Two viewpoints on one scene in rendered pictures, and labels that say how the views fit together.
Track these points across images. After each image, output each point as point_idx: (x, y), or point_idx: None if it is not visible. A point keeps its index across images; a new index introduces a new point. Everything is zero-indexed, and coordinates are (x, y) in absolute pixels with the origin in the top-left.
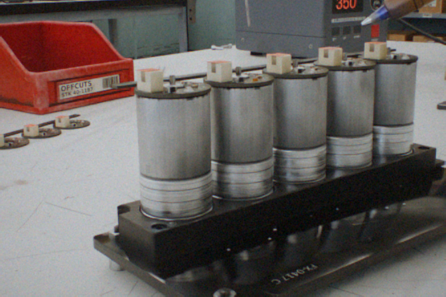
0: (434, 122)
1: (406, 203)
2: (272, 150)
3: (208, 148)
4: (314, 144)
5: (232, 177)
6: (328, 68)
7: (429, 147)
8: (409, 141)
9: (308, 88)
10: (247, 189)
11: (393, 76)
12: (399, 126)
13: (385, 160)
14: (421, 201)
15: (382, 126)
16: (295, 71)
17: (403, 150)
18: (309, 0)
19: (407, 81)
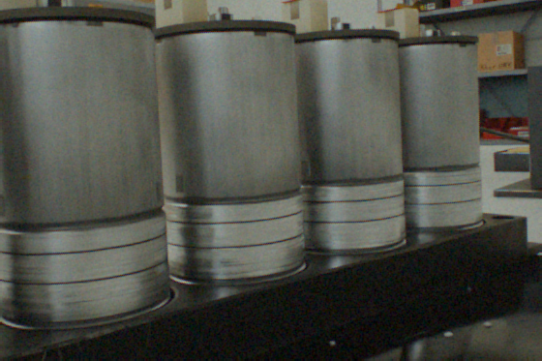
0: (495, 210)
1: (491, 323)
2: (158, 196)
3: None
4: (269, 188)
5: (40, 265)
6: (300, 38)
7: (513, 216)
8: (477, 201)
9: (247, 54)
10: (80, 296)
11: (436, 69)
12: (454, 169)
13: (434, 236)
14: (523, 317)
15: (422, 171)
16: (215, 18)
17: (466, 218)
18: None
19: (463, 78)
